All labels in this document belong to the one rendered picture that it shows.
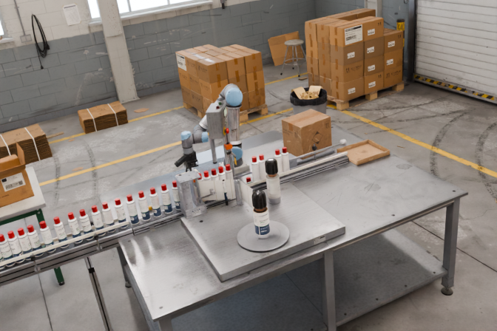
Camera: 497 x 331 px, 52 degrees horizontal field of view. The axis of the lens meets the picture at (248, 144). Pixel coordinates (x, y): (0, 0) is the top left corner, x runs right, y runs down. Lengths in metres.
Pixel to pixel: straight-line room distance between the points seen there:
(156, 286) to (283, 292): 1.08
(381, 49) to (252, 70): 1.81
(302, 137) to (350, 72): 3.32
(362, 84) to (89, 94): 4.31
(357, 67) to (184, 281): 4.87
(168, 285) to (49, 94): 6.03
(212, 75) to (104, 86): 2.50
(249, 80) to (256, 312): 4.10
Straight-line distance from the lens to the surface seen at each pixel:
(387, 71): 7.54
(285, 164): 3.58
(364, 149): 4.05
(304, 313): 3.46
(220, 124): 3.27
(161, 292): 2.82
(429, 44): 7.88
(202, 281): 2.82
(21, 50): 8.35
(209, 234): 3.08
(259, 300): 3.59
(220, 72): 6.73
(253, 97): 7.06
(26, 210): 4.15
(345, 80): 7.01
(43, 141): 7.04
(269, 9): 9.58
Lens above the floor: 2.58
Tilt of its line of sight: 24 degrees down
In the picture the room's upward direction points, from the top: 7 degrees counter-clockwise
